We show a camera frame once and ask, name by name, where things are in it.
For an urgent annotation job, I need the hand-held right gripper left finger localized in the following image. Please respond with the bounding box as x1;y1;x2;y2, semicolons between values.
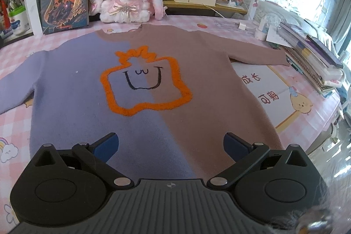
34;132;135;190

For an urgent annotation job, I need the small white bottle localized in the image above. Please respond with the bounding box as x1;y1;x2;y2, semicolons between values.
256;17;271;41

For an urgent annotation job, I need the bunch of pens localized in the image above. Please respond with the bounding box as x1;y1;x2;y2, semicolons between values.
0;0;28;18

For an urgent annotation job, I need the white pen holder cup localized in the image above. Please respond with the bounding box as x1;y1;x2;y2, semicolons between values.
8;6;31;38

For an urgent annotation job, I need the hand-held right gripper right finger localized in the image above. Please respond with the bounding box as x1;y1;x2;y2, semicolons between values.
207;132;309;190

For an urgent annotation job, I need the purple and brown sweater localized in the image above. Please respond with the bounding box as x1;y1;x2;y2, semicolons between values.
0;24;291;180

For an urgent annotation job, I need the white paper sheet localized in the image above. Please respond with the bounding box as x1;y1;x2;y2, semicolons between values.
265;24;292;48

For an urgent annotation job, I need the white charger cable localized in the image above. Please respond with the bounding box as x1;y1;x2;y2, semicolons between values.
203;2;259;32

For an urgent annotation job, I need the stack of notebooks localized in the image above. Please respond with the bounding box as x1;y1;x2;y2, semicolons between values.
267;21;345;95

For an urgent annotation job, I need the red tassel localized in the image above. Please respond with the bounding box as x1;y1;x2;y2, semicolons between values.
0;0;9;30

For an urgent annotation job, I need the wooden shelf board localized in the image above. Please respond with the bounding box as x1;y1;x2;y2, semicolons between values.
162;0;249;15

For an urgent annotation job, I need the pink cartoon desk mat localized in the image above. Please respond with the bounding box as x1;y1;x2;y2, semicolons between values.
0;15;346;234

